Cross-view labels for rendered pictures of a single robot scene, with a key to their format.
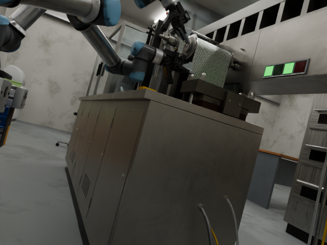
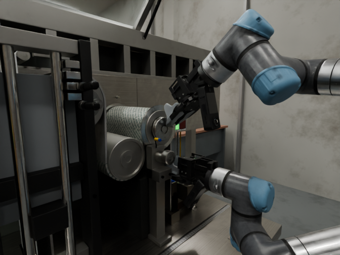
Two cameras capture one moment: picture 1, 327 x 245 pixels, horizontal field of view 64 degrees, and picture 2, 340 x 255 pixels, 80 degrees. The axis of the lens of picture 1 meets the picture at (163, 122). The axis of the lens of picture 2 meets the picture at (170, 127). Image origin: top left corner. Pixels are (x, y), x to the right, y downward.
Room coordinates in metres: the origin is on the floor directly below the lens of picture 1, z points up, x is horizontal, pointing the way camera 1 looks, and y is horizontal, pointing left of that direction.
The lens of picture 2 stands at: (1.65, 0.57, 1.35)
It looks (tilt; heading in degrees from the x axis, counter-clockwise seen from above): 9 degrees down; 249
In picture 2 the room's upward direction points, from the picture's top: straight up
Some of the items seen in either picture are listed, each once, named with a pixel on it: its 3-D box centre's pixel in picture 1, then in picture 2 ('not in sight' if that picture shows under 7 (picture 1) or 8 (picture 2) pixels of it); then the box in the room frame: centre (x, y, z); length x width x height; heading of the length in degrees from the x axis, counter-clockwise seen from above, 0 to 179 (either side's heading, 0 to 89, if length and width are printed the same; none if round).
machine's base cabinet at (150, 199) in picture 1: (119, 157); not in sight; (2.33, 0.30, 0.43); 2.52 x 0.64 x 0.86; 24
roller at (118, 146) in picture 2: not in sight; (106, 150); (1.61, -0.10, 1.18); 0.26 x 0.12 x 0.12; 114
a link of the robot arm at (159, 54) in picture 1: (156, 56); (220, 181); (1.32, 0.12, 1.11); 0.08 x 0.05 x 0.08; 24
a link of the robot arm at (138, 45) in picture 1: (143, 51); (248, 192); (1.29, 0.19, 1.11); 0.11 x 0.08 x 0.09; 114
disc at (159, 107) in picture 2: (190, 46); (159, 128); (1.45, -0.03, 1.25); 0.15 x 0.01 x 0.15; 24
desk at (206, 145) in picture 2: not in sight; (180, 153); (0.32, -2.37, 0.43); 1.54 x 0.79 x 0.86; 23
